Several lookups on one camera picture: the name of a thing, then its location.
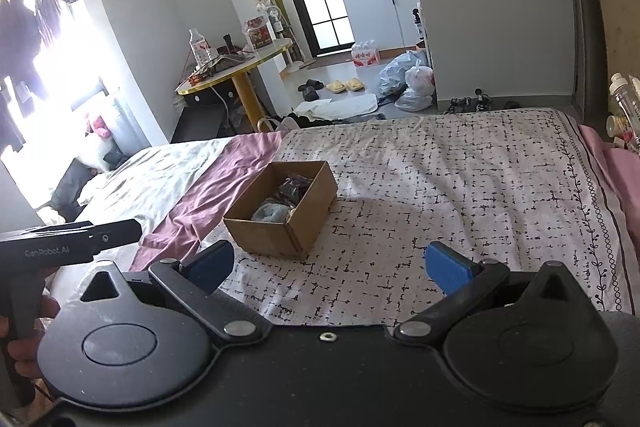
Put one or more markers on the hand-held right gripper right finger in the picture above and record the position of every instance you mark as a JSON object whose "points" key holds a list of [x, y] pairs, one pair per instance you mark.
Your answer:
{"points": [[447, 267]]}

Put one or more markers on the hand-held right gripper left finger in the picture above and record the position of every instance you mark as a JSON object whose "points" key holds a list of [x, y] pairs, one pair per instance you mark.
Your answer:
{"points": [[212, 264]]}

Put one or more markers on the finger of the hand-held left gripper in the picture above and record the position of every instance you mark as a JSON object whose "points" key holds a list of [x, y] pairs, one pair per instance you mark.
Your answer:
{"points": [[117, 234]]}

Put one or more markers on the clear crinkled plastic bag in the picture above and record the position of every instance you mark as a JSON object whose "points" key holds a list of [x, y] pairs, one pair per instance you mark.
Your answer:
{"points": [[270, 212]]}

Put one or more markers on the brown cardboard box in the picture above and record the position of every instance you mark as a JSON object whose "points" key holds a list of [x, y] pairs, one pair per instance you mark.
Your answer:
{"points": [[300, 227]]}

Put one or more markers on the dark shiny packet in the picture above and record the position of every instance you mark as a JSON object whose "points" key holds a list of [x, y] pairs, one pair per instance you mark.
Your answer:
{"points": [[295, 188]]}

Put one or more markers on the person's left hand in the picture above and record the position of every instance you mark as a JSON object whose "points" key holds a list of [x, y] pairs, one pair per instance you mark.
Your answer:
{"points": [[47, 309]]}

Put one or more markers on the dark cloth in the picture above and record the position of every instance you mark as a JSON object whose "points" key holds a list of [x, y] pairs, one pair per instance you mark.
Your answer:
{"points": [[70, 187]]}

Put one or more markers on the white duvet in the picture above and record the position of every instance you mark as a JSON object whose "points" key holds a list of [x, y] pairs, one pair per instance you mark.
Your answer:
{"points": [[150, 177]]}

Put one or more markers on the mauve bed sheet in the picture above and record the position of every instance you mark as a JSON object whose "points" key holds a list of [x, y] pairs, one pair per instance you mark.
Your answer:
{"points": [[220, 197]]}

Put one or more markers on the white black-patterned blanket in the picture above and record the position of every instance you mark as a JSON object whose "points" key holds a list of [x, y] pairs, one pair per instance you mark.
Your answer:
{"points": [[450, 187]]}

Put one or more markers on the pink plush toy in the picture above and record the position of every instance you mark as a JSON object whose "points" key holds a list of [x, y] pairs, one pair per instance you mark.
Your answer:
{"points": [[97, 125]]}

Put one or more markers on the black low cabinet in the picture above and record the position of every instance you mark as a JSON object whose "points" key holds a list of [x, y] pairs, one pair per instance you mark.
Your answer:
{"points": [[200, 123]]}

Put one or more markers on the white tote bag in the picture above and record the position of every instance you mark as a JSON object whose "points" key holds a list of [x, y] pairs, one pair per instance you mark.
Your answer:
{"points": [[272, 125]]}

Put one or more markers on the black equipment on floor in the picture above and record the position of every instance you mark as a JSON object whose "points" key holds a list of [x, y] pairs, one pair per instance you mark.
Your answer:
{"points": [[470, 102]]}

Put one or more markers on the plain white plastic bag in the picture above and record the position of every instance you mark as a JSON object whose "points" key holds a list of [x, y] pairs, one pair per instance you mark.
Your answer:
{"points": [[412, 100]]}

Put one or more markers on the pink pillow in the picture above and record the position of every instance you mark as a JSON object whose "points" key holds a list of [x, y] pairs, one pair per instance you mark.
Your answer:
{"points": [[612, 172]]}

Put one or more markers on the white plastic bag red print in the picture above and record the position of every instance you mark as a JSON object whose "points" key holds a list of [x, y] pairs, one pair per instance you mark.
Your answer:
{"points": [[421, 78]]}

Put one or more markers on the round table with gold leg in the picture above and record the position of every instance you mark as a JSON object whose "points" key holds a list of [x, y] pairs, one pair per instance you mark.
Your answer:
{"points": [[240, 67]]}

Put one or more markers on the blue-grey plastic bag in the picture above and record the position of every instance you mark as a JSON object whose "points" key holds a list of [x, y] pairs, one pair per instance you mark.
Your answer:
{"points": [[392, 74]]}

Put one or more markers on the clear water bottle red label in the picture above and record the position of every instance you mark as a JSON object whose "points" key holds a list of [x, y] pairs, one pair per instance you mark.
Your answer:
{"points": [[200, 49]]}

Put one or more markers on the row of hanging clothes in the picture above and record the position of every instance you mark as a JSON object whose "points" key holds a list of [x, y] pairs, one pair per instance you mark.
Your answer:
{"points": [[15, 27]]}

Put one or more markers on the pack of water bottles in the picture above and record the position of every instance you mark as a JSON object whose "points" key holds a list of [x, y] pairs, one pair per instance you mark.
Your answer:
{"points": [[365, 54]]}

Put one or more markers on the red gift box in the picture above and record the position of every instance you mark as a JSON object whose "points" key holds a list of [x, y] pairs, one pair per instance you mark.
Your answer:
{"points": [[258, 34]]}

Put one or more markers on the clear bottle with white cap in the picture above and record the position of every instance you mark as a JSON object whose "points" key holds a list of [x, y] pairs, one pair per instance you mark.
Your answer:
{"points": [[625, 104]]}

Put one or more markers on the white spray bottle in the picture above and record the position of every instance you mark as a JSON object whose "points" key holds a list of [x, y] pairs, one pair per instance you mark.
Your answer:
{"points": [[416, 24]]}

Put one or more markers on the dark upright panel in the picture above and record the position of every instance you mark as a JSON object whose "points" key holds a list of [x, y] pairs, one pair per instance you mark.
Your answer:
{"points": [[592, 57]]}

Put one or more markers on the white kitchen cabinet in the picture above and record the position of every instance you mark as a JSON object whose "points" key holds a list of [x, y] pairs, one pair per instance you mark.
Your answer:
{"points": [[372, 14]]}

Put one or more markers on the wooden board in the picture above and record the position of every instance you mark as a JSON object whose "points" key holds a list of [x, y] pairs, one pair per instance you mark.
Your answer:
{"points": [[622, 32]]}

